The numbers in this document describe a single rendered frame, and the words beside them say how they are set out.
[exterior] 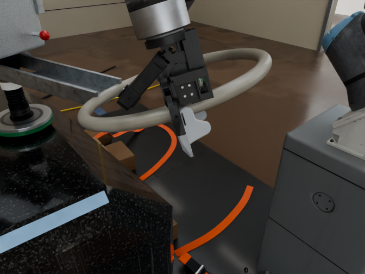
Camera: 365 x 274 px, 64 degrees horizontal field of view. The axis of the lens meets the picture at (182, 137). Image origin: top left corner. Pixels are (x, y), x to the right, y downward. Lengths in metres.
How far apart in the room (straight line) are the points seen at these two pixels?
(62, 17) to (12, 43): 5.28
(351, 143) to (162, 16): 0.79
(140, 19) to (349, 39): 0.75
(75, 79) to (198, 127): 0.62
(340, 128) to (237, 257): 0.95
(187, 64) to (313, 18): 5.10
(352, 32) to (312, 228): 0.70
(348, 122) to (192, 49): 0.69
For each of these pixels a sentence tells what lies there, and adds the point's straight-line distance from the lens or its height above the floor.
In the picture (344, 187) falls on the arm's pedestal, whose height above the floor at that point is 0.76.
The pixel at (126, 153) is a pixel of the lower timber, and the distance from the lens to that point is 2.20.
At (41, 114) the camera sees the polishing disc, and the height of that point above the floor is 0.87.
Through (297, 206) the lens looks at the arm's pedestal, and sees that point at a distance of 1.24.
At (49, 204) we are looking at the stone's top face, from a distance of 0.90.
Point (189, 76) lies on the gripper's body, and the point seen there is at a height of 1.24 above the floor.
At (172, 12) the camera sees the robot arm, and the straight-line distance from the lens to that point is 0.46.
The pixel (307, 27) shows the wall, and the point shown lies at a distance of 5.61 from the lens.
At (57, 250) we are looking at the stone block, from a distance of 0.88.
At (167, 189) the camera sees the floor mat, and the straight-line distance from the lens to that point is 2.05.
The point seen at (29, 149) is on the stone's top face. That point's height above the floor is 0.82.
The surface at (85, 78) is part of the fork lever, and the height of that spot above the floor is 1.06.
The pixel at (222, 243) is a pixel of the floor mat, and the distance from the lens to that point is 1.77.
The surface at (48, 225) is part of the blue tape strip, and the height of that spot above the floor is 0.80.
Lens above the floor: 1.41
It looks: 33 degrees down
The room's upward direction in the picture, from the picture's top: straight up
